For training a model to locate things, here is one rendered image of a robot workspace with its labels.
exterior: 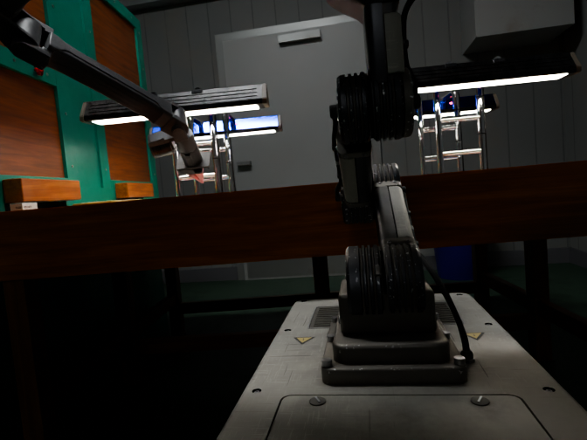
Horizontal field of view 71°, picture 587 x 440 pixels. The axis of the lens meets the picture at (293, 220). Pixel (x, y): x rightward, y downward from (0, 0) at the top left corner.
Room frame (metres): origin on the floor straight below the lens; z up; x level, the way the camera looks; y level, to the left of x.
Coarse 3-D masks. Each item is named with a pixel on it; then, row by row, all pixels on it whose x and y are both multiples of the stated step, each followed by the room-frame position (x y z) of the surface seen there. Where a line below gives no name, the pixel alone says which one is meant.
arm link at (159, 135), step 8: (176, 128) 1.12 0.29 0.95; (152, 136) 1.18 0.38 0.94; (160, 136) 1.17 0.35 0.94; (168, 136) 1.17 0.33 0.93; (176, 136) 1.14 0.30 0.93; (184, 136) 1.14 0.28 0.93; (152, 144) 1.17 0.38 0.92; (160, 144) 1.18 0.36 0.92; (168, 144) 1.18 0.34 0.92; (152, 152) 1.18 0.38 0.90; (160, 152) 1.19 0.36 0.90; (168, 152) 1.19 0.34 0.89
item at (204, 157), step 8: (192, 152) 1.22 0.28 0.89; (200, 152) 1.29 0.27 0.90; (208, 152) 1.29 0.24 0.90; (184, 160) 1.24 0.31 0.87; (192, 160) 1.24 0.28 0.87; (200, 160) 1.26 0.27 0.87; (208, 160) 1.27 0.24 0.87; (176, 168) 1.26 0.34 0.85; (184, 168) 1.26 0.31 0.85; (192, 168) 1.26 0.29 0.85; (208, 168) 1.26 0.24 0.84
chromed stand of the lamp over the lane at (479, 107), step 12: (504, 60) 1.32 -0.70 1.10; (432, 96) 1.50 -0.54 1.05; (480, 96) 1.48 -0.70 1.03; (480, 108) 1.48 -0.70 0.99; (444, 120) 1.49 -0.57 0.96; (456, 120) 1.49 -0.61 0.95; (480, 120) 1.48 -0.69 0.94; (480, 132) 1.48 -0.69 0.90; (480, 144) 1.48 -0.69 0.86; (444, 156) 1.50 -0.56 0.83; (480, 156) 1.48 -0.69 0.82; (444, 168) 1.49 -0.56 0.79; (480, 168) 1.49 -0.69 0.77
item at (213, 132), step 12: (216, 120) 1.55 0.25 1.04; (216, 132) 1.55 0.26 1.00; (204, 144) 1.54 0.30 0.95; (216, 144) 1.54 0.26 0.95; (216, 156) 1.54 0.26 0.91; (216, 168) 1.54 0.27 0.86; (180, 180) 1.55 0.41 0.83; (216, 180) 1.54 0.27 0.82; (180, 192) 1.55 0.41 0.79; (216, 192) 1.54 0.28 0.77
